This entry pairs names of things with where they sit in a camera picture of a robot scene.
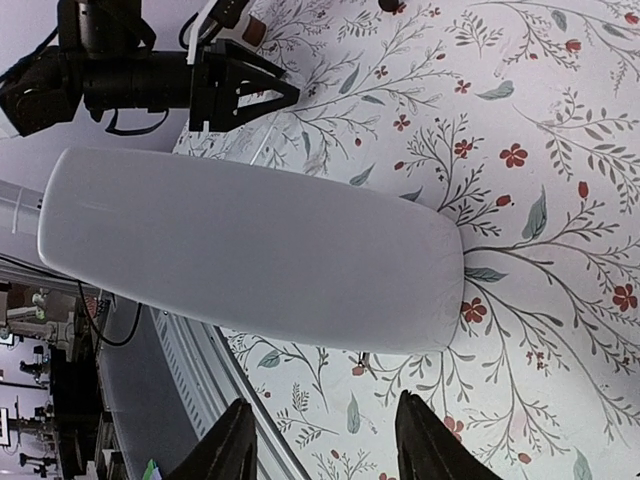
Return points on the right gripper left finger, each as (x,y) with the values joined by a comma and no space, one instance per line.
(228,450)

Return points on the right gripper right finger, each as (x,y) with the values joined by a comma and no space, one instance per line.
(428,450)

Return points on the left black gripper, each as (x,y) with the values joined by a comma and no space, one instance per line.
(164,81)

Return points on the white metronome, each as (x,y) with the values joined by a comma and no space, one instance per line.
(256,250)

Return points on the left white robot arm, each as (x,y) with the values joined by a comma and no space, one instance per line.
(102,56)

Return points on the white paper cup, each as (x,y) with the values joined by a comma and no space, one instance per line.
(254,32)

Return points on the floral table mat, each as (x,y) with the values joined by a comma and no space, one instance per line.
(518,120)

